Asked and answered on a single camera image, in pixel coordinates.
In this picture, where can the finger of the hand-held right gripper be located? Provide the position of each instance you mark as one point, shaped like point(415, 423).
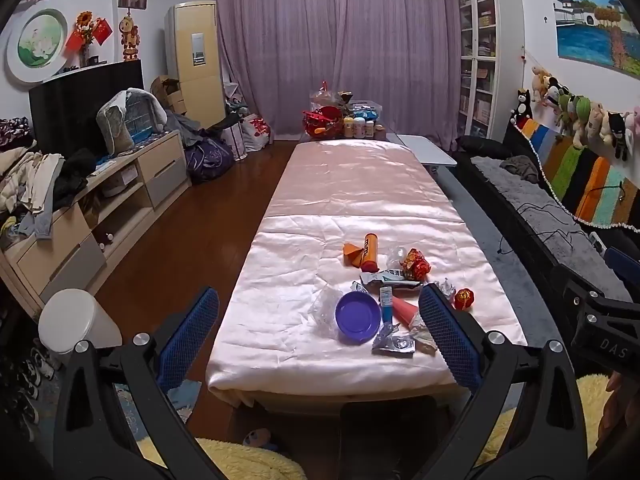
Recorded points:
point(585, 300)
point(622, 265)

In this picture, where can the silver foil wrapper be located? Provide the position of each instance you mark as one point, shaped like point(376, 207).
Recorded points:
point(392, 342)

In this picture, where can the white bookcase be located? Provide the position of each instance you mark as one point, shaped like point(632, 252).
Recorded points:
point(482, 60)

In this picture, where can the yellow standing air conditioner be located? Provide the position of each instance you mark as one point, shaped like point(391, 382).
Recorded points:
point(197, 60)

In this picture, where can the purple bag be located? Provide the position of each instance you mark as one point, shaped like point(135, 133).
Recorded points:
point(210, 160)

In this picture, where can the blue glue stick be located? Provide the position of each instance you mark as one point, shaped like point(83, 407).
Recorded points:
point(386, 305)

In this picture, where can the cardboard boxes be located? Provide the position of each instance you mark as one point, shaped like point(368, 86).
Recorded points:
point(167, 92)

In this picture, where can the grey blue carpet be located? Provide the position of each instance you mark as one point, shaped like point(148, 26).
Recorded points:
point(485, 240)

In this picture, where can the silver foil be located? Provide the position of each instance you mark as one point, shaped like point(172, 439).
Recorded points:
point(446, 291)

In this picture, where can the dark grey cloth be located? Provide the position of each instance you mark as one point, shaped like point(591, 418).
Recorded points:
point(520, 167)

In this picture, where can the round lotus wall picture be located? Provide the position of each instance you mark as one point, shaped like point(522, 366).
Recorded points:
point(37, 45)

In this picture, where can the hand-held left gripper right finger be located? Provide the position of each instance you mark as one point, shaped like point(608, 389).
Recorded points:
point(447, 335)

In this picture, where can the black cushion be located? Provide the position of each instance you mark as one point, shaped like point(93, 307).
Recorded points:
point(480, 146)

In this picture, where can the small red lantern ornament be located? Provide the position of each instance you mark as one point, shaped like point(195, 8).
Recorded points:
point(463, 299)

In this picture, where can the orange tube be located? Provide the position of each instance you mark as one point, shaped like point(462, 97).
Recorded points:
point(371, 250)

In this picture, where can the clear storage box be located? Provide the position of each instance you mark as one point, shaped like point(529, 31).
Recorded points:
point(367, 109)

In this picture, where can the black television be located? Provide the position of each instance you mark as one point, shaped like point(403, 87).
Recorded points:
point(70, 105)

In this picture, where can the group of bottles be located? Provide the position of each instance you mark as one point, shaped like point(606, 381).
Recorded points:
point(362, 127)

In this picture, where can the red gold candy wrapper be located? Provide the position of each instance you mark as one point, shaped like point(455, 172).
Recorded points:
point(416, 265)

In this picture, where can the covered bird cage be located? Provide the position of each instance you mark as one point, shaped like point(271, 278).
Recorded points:
point(122, 122)

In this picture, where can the small red flag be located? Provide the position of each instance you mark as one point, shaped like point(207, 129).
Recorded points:
point(74, 40)
point(103, 31)

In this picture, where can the pile of clothes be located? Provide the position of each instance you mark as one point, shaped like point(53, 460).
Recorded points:
point(30, 180)

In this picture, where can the wooden tv cabinet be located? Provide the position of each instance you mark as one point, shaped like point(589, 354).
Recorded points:
point(155, 170)

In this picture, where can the silver snack packet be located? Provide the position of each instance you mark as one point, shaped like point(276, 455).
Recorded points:
point(387, 278)

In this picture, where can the row of plush toys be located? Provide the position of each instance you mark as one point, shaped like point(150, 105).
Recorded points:
point(585, 110)

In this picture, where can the clear plastic bag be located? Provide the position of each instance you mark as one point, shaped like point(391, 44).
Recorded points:
point(322, 310)

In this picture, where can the person's right hand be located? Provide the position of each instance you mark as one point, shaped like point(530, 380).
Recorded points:
point(622, 410)

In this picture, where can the grey fur throw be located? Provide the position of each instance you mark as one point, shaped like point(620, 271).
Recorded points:
point(545, 220)

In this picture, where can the yellow fluffy rug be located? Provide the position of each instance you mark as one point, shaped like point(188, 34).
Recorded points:
point(592, 410)
point(240, 462)

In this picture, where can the red basket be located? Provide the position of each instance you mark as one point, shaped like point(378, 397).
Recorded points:
point(322, 122)

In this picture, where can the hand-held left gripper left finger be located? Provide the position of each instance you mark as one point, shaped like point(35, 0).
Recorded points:
point(192, 335)

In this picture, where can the grey clothes heap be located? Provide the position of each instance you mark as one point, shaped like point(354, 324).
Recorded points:
point(192, 127)

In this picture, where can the sunflower bouquet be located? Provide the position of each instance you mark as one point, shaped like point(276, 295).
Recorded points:
point(85, 22)

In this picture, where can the white red shopping bag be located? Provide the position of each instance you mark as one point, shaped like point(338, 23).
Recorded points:
point(257, 132)

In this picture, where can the orange paper cone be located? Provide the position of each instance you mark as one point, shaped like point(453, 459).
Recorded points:
point(352, 255)

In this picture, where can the purple plastic lid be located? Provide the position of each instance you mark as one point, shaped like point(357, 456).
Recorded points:
point(356, 317)

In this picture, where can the white cylindrical bin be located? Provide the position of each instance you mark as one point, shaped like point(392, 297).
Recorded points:
point(75, 317)

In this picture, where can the red tube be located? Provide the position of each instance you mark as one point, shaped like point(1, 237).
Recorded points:
point(405, 312)

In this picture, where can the landscape wall painting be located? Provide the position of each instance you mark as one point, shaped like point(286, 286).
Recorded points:
point(590, 25)

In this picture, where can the pink satin tablecloth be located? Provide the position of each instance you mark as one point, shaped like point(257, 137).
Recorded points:
point(350, 200)

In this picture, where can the black sofa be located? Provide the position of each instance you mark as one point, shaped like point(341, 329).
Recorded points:
point(505, 195)

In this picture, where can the blue patterned mat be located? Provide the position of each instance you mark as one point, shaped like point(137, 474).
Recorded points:
point(182, 410)

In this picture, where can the purple curtain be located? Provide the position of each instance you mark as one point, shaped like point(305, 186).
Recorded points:
point(340, 45)

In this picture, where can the hanging doll ornament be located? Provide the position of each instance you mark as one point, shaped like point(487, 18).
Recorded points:
point(130, 35)

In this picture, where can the row of shoes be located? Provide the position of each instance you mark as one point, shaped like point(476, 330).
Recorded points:
point(27, 385)

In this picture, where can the clear plastic film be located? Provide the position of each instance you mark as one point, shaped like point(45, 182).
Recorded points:
point(425, 337)

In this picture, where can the clear plastic wrapper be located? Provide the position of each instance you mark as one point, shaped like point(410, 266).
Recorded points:
point(395, 259)

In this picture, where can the striped knitted blanket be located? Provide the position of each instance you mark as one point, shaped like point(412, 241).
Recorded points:
point(565, 170)

